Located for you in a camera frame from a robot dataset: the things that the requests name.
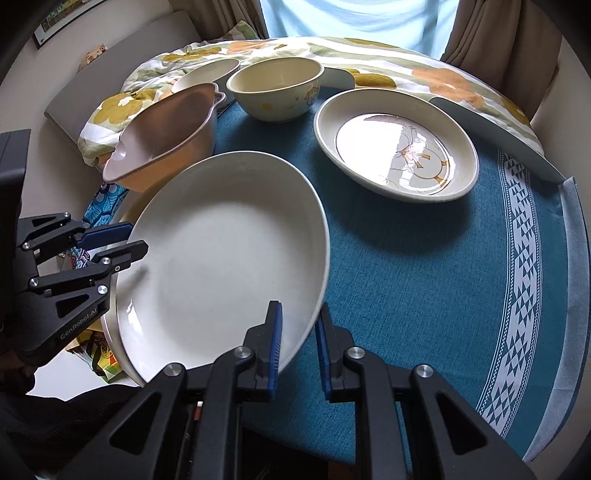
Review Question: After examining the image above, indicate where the pink bowl with handle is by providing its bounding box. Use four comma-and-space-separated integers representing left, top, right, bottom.
102, 83, 227, 193

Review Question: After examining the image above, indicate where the cream plate with brown pattern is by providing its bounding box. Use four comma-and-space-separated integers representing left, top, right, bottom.
314, 89, 479, 203

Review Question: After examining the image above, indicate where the beige curtain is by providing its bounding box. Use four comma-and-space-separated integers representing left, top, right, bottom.
168, 0, 269, 41
441, 0, 561, 79

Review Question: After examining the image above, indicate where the light blue sheer curtain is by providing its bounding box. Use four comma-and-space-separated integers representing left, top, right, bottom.
259, 0, 460, 58

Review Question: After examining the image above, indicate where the grey sofa cushion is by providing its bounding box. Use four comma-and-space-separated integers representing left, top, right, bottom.
44, 9, 204, 145

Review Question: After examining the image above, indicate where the blue patterned cloth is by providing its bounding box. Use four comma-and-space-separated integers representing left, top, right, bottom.
82, 180, 129, 228

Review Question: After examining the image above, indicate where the small beige printed item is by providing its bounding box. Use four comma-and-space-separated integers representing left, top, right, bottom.
81, 44, 107, 70

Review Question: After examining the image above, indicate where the yellow green snack packet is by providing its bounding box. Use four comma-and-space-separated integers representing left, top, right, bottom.
67, 323, 124, 382

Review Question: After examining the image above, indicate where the person's dark clothing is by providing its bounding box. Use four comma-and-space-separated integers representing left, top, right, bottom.
0, 351, 155, 480

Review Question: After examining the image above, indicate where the plain cream bowl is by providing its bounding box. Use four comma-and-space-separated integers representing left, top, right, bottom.
171, 58, 241, 94

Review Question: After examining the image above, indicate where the teal tablecloth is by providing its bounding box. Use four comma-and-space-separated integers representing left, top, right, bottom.
198, 99, 580, 467

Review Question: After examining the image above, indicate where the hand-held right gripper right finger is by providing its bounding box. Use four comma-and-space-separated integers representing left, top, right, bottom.
315, 302, 539, 480

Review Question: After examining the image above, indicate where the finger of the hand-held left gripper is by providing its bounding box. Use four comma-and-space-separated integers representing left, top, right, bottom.
28, 239, 149, 319
16, 212, 134, 267

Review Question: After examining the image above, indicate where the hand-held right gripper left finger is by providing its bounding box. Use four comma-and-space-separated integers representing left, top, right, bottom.
60, 300, 283, 480

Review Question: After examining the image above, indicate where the cream bowl with print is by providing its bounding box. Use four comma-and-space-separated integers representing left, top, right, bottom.
226, 58, 325, 122

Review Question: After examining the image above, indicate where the floral blanket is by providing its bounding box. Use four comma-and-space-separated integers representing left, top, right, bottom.
78, 36, 546, 171

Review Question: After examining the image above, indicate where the large white plate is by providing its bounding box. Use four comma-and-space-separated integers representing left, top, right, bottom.
115, 151, 329, 387

